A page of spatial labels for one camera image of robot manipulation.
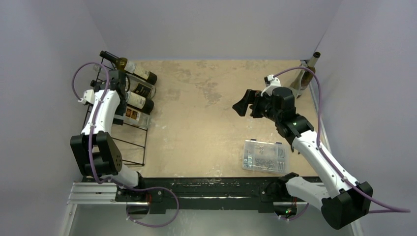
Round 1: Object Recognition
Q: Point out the dark green labelled wine bottle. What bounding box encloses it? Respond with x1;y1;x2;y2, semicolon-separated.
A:
99;51;158;85

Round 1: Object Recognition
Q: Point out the tall clear glass bottle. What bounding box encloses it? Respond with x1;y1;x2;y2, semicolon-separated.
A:
289;69;306;99

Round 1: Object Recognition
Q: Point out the dark open-neck wine bottle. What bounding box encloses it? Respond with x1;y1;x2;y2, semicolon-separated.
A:
90;80;155;115

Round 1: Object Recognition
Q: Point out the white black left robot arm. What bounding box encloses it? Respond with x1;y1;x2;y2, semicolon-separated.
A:
70;69;147;201

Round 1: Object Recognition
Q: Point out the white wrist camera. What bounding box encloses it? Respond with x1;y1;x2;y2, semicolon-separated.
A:
78;89;98;105
261;74;281;96

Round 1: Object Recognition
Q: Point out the clear glass black-label bottle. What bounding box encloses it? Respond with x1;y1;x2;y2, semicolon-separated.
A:
105;64;156;99

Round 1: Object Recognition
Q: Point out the black wire wine rack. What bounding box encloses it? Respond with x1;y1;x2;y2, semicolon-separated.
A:
83;57;150;167

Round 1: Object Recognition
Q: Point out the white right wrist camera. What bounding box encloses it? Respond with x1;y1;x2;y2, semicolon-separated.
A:
261;74;281;96

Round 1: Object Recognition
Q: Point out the clear plastic screw box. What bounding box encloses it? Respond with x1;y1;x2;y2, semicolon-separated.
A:
242;139;290;174

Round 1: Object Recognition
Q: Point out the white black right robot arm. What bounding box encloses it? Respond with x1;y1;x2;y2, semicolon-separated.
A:
232;87;373;230

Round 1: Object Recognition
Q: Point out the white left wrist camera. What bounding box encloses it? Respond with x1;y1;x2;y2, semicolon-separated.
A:
78;89;98;105

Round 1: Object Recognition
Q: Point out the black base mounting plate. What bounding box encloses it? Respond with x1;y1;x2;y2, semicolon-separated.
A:
111;177;302;214

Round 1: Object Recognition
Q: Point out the clear square bottle gold cap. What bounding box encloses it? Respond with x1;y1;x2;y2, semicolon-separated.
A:
113;107;150;129

